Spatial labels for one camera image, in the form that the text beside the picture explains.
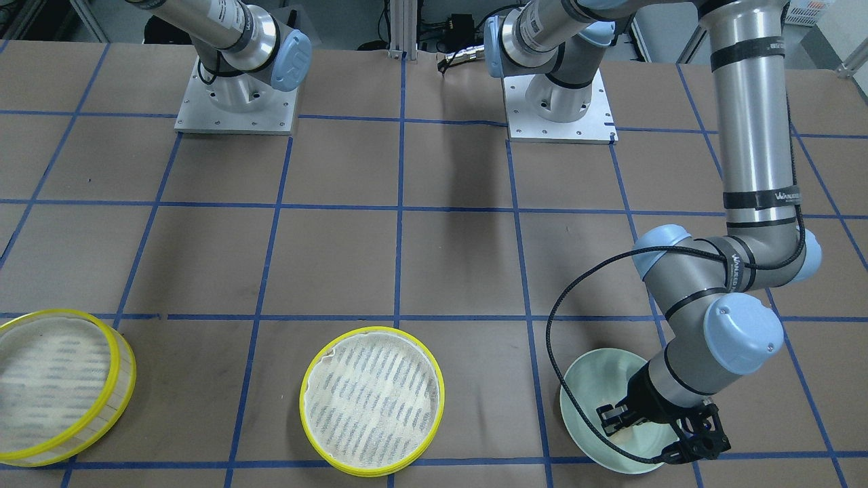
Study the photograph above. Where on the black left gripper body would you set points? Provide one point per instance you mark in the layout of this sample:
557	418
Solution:
649	401

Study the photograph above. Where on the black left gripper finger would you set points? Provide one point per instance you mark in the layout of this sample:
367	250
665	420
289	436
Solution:
614	418
681	452

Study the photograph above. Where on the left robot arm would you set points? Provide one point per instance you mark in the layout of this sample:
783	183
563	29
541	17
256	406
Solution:
632	416

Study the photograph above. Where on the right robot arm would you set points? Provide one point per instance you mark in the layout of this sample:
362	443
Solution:
242	39

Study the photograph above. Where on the yellow rimmed bamboo steamer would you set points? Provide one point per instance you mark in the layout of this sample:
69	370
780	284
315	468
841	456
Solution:
372	401

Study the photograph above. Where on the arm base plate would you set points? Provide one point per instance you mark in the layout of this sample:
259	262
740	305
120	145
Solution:
238	105
539	111

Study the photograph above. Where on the aluminium frame post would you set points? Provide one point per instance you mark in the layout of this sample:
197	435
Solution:
403	25

